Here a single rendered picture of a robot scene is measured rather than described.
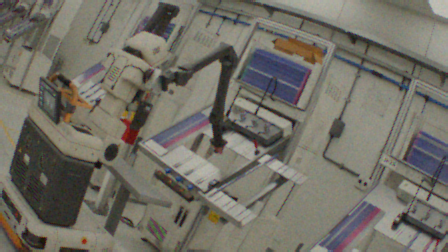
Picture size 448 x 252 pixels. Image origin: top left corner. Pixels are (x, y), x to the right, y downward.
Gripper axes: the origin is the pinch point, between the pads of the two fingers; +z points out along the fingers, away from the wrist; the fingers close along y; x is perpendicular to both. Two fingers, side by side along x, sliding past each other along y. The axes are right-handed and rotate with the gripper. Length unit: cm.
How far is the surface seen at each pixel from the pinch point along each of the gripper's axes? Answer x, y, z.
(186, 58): -68, 125, 1
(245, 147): -14.8, -6.6, 1.2
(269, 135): -27.7, -15.0, -4.8
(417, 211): -30, -137, -6
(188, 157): 15.4, 11.9, 0.9
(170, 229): 39, 17, 55
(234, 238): 36, -52, 14
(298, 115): -48, -21, -12
